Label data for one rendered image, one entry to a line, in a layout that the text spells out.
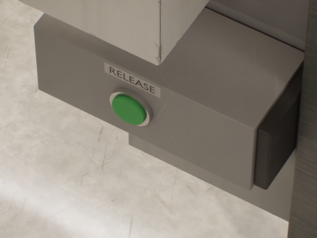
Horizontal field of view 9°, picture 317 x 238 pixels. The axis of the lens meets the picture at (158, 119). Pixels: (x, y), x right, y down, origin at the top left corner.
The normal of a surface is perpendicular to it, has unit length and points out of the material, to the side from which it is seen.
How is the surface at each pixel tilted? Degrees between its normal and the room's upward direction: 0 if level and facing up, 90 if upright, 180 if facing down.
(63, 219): 0
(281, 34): 90
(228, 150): 90
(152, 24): 90
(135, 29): 90
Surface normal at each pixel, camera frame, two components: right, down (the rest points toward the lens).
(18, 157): 0.00, -0.61
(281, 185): -0.51, 0.68
